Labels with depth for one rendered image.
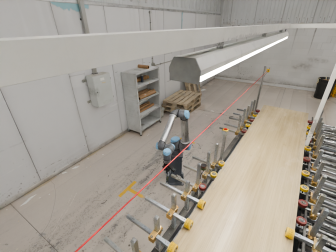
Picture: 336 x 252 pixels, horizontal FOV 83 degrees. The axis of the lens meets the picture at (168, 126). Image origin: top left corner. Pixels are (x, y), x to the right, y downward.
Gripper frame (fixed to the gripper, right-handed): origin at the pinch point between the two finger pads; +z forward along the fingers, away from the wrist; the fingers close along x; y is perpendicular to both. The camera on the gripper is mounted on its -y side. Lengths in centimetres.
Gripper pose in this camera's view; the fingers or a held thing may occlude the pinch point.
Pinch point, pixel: (168, 175)
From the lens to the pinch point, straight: 242.4
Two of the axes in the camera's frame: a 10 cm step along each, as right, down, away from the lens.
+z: 0.2, 8.9, 4.6
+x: -5.8, 3.9, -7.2
